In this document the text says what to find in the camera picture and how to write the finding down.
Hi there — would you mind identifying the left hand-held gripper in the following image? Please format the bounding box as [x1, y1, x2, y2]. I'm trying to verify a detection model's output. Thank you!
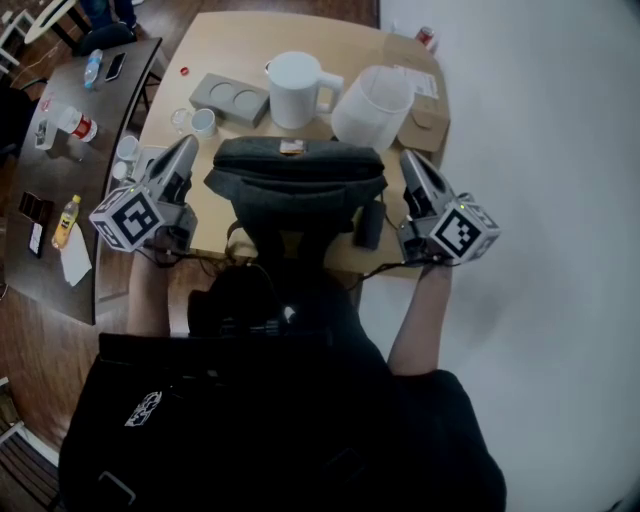
[88, 133, 201, 255]

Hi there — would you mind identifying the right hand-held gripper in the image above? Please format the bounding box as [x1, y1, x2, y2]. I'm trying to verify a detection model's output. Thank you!
[396, 147, 502, 266]

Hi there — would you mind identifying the dark grey backpack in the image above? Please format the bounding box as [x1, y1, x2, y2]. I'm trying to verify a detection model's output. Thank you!
[203, 137, 389, 259]

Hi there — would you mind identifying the person's left forearm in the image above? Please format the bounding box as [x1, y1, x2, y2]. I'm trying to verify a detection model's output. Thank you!
[124, 247, 171, 337]

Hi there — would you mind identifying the person's right forearm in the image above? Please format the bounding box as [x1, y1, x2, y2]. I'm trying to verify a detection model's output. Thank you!
[387, 264, 454, 376]

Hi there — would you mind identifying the white tissue box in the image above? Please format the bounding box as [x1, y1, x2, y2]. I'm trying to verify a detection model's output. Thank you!
[130, 144, 169, 181]

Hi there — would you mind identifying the clear glass cup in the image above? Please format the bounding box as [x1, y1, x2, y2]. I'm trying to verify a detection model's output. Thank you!
[170, 108, 194, 136]

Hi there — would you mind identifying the white mug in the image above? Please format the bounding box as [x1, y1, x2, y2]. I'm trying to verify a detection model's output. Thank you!
[189, 108, 218, 140]
[115, 134, 140, 162]

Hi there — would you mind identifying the cardboard box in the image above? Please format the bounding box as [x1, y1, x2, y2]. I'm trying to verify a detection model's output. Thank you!
[382, 32, 451, 151]

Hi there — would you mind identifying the black power bank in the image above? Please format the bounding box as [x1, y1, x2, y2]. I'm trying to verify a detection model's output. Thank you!
[352, 202, 386, 250]

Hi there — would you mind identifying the grey box with round recesses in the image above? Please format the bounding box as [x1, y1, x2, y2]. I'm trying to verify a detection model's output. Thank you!
[188, 72, 271, 129]

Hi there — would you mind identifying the red label water bottle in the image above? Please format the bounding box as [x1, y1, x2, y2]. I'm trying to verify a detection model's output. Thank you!
[47, 105, 100, 144]

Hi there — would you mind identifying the black smartphone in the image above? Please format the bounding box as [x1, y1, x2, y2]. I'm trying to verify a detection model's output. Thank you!
[104, 51, 128, 83]

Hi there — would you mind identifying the dark curved table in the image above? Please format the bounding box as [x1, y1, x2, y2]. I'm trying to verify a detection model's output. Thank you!
[0, 37, 164, 326]

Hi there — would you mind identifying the blue label water bottle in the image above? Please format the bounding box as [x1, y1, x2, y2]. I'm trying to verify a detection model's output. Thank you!
[83, 48, 105, 90]

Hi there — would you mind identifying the yellow drink bottle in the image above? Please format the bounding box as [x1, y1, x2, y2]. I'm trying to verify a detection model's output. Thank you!
[51, 194, 83, 250]

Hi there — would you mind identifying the small white tray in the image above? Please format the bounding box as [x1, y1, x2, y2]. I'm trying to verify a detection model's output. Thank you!
[33, 118, 54, 151]

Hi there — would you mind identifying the white electric kettle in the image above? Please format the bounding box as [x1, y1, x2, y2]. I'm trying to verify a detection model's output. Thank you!
[263, 51, 345, 130]

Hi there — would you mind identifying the white paper napkin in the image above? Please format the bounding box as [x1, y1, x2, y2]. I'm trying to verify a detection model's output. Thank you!
[58, 224, 94, 288]

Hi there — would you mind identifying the dark padded chair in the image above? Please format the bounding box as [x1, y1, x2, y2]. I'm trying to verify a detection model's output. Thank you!
[74, 22, 139, 57]

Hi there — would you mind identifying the dark brown wallet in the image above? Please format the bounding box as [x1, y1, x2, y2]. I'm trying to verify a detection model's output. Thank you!
[18, 191, 55, 225]

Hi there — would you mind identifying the black chest-mounted device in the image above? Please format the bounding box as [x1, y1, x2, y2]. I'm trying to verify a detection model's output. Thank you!
[187, 262, 336, 344]

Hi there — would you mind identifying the round white table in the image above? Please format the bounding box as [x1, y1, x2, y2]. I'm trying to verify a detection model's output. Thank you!
[22, 0, 79, 45]

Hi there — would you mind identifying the person's black shirt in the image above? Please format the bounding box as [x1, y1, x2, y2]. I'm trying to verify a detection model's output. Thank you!
[57, 332, 507, 512]

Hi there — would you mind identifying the thin black cable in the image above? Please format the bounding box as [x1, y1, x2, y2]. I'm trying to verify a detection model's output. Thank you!
[374, 192, 406, 231]

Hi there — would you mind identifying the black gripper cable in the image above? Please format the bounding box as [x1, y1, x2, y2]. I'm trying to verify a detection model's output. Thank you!
[137, 244, 261, 274]
[344, 252, 464, 291]

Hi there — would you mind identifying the white metal frame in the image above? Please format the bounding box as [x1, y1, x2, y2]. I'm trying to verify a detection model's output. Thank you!
[0, 377, 26, 444]

